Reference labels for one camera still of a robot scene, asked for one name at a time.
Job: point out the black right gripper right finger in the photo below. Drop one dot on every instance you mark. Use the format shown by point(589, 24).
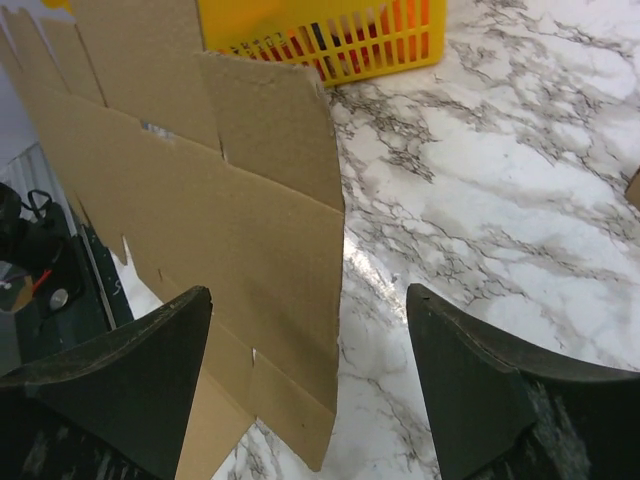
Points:
point(500, 407)

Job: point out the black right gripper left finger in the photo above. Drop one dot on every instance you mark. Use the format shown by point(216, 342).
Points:
point(114, 407)

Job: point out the brown cardboard box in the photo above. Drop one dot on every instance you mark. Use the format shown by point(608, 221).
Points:
point(206, 169)

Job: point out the small folded cardboard box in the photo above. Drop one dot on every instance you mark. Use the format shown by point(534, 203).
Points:
point(632, 193)

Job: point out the yellow plastic shopping basket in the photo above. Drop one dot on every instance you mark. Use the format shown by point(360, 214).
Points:
point(345, 41)

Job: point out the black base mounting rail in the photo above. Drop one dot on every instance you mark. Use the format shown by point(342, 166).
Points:
point(59, 285)

